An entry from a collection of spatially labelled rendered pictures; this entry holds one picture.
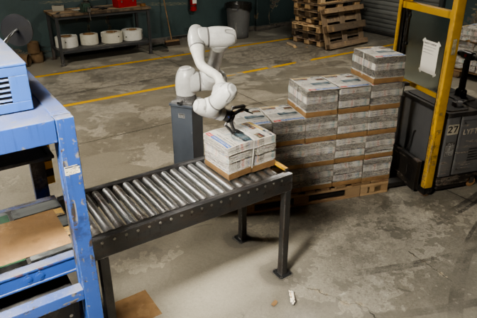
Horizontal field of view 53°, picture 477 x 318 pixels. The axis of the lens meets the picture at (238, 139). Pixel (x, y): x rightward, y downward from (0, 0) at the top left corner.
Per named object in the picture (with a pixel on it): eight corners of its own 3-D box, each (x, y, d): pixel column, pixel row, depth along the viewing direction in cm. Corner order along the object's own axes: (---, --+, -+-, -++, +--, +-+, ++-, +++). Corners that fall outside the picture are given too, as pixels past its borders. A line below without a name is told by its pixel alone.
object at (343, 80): (319, 77, 415) (319, 75, 415) (348, 74, 423) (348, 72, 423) (341, 89, 383) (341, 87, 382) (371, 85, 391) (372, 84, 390)
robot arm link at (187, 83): (174, 91, 378) (173, 64, 369) (197, 89, 381) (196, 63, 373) (177, 97, 363) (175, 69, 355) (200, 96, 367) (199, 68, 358)
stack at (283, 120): (226, 194, 437) (224, 109, 404) (340, 177, 468) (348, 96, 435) (238, 216, 403) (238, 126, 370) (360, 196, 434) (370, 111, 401)
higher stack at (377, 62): (339, 177, 468) (352, 47, 416) (366, 173, 476) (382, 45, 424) (359, 196, 434) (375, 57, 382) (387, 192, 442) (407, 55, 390)
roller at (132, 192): (128, 187, 299) (128, 179, 297) (161, 221, 264) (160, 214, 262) (121, 189, 297) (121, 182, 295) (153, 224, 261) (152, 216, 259)
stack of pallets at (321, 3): (329, 33, 1116) (333, -26, 1064) (361, 40, 1048) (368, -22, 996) (288, 40, 1041) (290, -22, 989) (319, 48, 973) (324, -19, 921)
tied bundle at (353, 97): (316, 101, 426) (319, 75, 417) (346, 97, 434) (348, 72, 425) (338, 115, 393) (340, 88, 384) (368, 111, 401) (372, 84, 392)
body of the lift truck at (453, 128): (390, 161, 499) (401, 89, 467) (434, 155, 514) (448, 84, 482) (433, 194, 439) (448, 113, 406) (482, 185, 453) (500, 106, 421)
